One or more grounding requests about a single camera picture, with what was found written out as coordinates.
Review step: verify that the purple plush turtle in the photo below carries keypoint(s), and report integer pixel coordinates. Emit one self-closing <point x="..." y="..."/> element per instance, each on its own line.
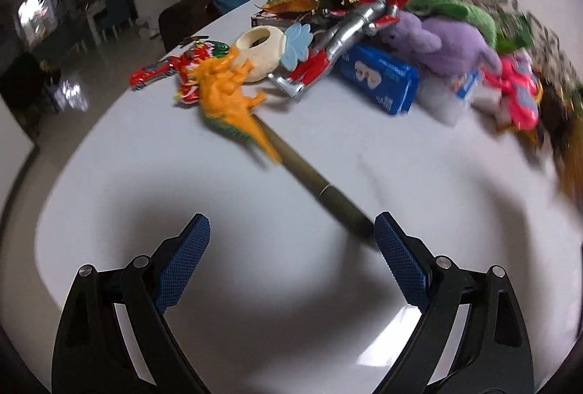
<point x="445" y="46"/>

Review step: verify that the green plush toy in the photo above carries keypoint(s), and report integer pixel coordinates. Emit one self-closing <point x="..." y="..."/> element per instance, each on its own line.
<point x="458" y="10"/>

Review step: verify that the red strawberry snack packet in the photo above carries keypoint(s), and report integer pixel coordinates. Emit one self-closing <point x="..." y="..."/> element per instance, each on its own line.
<point x="200" y="50"/>

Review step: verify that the cream tape roll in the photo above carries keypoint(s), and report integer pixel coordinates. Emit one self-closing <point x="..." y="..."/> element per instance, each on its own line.
<point x="262" y="46"/>

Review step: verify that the silver red ultraman figure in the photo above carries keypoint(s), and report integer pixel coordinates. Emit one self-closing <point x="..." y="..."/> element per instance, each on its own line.
<point x="367" y="18"/>

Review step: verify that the blue tissue pack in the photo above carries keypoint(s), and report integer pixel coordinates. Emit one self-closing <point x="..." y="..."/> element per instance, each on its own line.
<point x="384" y="79"/>

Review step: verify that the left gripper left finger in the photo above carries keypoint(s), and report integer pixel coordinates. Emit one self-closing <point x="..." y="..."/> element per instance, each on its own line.
<point x="112" y="336"/>

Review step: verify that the orange dinosaur toy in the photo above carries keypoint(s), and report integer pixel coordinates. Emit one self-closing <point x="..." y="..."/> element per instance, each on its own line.
<point x="225" y="108"/>

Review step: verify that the pink plastic toy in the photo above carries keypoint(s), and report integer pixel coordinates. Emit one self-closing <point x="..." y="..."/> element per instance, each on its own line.
<point x="521" y="92"/>

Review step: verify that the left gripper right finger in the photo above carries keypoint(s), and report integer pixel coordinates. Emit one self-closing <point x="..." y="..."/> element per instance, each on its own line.
<point x="494" y="354"/>

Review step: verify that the red toy car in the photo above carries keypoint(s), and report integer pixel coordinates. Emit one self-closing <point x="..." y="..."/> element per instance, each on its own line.
<point x="144" y="76"/>

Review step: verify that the light blue wing toy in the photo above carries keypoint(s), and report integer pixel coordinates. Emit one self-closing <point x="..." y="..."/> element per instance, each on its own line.
<point x="298" y="39"/>

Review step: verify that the olive green pen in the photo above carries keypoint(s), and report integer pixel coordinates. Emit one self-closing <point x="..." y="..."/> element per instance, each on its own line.
<point x="330" y="197"/>

